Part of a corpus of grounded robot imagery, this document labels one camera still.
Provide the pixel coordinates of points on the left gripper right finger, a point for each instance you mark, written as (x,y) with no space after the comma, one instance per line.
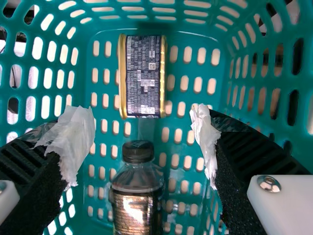
(247,156)

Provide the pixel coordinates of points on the teal shopping basket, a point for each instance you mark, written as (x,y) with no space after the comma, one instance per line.
(83,61)

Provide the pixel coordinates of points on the rectangular tin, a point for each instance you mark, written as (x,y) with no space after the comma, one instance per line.
(141,73)

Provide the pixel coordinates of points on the dark coffee bottle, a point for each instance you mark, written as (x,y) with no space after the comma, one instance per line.
(137,210)

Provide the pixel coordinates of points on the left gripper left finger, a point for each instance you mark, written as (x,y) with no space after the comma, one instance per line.
(29,191)

